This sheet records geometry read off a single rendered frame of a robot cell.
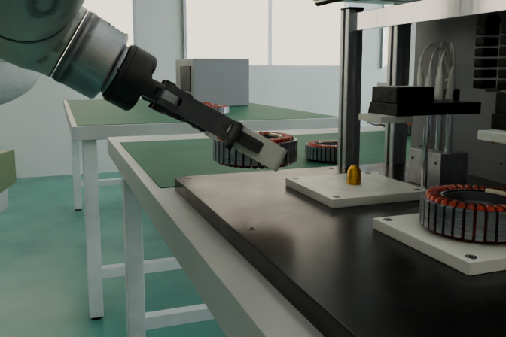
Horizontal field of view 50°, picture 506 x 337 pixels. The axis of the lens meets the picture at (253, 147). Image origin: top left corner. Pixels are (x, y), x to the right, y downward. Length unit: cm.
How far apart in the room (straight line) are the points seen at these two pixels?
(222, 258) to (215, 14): 486
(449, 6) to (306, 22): 497
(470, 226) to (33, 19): 43
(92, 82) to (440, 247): 40
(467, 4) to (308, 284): 44
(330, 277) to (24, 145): 481
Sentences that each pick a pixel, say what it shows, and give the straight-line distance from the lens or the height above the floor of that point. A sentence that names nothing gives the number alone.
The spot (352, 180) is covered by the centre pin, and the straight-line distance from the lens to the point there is 78.
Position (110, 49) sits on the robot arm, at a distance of 63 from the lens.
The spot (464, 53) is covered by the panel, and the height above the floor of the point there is 97.
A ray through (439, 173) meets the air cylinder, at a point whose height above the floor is 80.
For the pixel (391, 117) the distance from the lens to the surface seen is 77.
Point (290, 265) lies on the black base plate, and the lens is 49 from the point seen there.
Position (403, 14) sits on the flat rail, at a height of 103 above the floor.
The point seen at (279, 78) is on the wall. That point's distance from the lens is 558.
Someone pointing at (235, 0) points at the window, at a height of 163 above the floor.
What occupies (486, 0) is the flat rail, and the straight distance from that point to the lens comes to 73.
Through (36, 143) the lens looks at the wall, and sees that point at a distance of 519.
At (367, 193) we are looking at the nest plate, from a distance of 73.
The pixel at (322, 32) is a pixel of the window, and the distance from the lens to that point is 580.
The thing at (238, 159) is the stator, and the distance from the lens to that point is 67.
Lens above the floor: 94
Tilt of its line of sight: 8 degrees down
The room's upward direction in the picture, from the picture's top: straight up
